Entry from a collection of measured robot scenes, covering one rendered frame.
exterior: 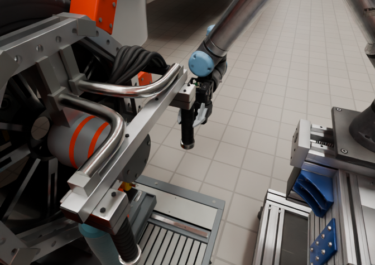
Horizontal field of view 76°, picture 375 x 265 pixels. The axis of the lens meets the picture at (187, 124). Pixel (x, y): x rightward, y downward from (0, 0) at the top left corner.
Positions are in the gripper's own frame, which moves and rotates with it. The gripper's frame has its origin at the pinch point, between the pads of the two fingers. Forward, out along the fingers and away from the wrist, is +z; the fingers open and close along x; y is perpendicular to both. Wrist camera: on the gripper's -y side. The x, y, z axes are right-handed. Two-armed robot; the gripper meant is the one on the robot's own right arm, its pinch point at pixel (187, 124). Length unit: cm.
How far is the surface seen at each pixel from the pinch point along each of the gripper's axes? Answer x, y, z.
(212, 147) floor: -6, -83, -72
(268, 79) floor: 23, -83, -187
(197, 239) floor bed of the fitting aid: 4, -77, -3
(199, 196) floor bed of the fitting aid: -2, -75, -25
